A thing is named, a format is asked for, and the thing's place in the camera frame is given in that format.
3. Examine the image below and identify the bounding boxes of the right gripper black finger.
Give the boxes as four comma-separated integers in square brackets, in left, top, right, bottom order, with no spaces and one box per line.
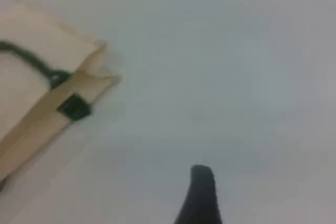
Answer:
[173,164,224,224]

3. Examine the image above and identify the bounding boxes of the green fabric bag tab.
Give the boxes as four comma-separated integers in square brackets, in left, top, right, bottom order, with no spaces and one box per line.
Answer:
[57,94,91,122]

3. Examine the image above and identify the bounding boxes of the green rope bag handle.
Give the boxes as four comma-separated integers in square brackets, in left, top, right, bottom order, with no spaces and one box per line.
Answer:
[0,40,73,90]

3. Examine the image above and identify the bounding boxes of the white canvas bag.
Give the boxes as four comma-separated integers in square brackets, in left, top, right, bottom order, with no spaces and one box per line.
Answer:
[0,0,123,185]

